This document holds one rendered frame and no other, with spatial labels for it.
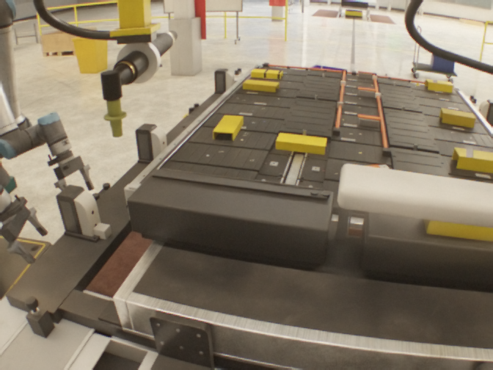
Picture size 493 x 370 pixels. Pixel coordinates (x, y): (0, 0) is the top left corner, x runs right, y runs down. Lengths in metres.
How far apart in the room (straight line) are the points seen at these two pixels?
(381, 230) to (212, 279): 0.34
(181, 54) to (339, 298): 5.74
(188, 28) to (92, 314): 5.53
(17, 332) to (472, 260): 1.02
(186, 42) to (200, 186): 5.41
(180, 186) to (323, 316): 0.41
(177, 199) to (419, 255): 0.51
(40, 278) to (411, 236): 0.88
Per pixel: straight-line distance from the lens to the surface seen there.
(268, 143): 1.33
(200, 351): 0.77
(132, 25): 0.78
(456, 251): 0.81
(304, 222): 0.78
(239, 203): 0.83
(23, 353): 0.98
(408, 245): 0.78
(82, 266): 1.08
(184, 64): 6.32
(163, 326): 0.75
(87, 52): 7.30
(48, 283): 1.06
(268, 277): 0.81
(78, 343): 0.95
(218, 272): 0.83
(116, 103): 0.66
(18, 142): 1.66
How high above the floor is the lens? 1.54
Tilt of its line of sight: 30 degrees down
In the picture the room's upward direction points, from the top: straight up
